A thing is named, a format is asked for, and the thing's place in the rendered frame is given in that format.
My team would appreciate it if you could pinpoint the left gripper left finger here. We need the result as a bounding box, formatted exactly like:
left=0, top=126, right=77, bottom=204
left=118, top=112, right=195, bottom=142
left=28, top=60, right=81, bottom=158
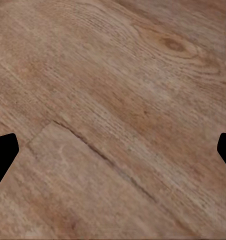
left=0, top=133, right=19, bottom=182

